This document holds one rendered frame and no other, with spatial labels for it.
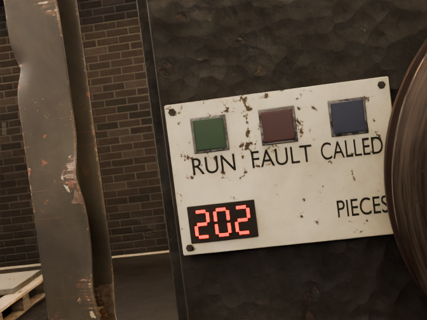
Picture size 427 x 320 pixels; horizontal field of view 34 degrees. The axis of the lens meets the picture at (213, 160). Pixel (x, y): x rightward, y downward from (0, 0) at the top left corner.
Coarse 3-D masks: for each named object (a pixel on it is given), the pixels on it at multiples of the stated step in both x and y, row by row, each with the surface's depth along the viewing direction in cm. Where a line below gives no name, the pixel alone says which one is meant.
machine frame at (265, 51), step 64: (192, 0) 83; (256, 0) 82; (320, 0) 82; (384, 0) 81; (192, 64) 84; (256, 64) 83; (320, 64) 82; (384, 64) 81; (192, 256) 85; (256, 256) 84; (320, 256) 84; (384, 256) 83
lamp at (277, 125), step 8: (264, 112) 81; (272, 112) 81; (280, 112) 80; (288, 112) 80; (264, 120) 81; (272, 120) 81; (280, 120) 81; (288, 120) 80; (264, 128) 81; (272, 128) 81; (280, 128) 81; (288, 128) 80; (264, 136) 81; (272, 136) 81; (280, 136) 81; (288, 136) 81
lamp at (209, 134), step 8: (200, 120) 82; (208, 120) 82; (216, 120) 81; (200, 128) 82; (208, 128) 82; (216, 128) 82; (200, 136) 82; (208, 136) 82; (216, 136) 82; (224, 136) 81; (200, 144) 82; (208, 144) 82; (216, 144) 82; (224, 144) 82
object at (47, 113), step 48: (48, 0) 329; (48, 48) 331; (48, 96) 333; (48, 144) 334; (96, 144) 364; (48, 192) 336; (96, 192) 364; (48, 240) 338; (96, 240) 366; (48, 288) 339; (96, 288) 368
